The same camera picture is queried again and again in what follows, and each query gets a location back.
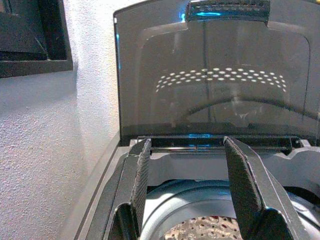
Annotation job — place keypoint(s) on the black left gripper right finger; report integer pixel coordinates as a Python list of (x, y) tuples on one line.
[(246, 185)]

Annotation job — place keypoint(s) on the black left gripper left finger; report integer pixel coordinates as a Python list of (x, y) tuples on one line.
[(136, 185)]

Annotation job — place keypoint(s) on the grey top-load washing machine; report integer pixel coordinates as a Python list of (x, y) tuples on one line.
[(175, 172)]

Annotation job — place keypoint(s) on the dark glass washer lid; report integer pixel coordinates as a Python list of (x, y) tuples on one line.
[(215, 82)]

